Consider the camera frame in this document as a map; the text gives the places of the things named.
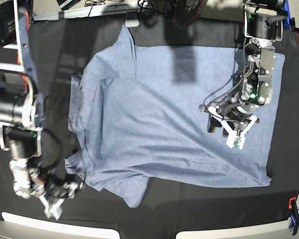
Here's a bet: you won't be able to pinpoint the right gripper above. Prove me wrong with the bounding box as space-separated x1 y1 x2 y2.
31 174 85 200

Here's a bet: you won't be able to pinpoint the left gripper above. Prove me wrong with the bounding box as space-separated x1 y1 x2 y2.
199 98 259 137

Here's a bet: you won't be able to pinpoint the blue-grey t-shirt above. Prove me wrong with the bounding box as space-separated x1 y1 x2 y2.
65 26 285 208

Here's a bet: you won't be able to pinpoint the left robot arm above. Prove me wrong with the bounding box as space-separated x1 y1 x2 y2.
200 0 289 136

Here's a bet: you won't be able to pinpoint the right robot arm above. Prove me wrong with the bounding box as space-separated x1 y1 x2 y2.
0 0 82 202

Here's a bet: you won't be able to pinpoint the orange blue clamp near right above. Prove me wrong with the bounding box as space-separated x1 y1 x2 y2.
288 197 299 236

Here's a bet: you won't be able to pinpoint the blue clamp far right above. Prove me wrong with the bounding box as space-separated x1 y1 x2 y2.
283 0 295 31

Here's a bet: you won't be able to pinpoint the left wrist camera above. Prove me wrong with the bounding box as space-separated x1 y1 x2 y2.
226 130 247 150

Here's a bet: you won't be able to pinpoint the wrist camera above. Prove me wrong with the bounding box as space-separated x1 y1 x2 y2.
39 195 65 220
226 130 247 150

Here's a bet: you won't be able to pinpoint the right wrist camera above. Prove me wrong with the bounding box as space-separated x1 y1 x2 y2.
39 195 65 220

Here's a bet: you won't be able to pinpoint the tangled black cables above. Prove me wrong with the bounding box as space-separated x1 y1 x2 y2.
137 0 207 18

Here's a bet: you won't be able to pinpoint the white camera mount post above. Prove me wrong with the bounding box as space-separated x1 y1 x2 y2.
125 10 140 28

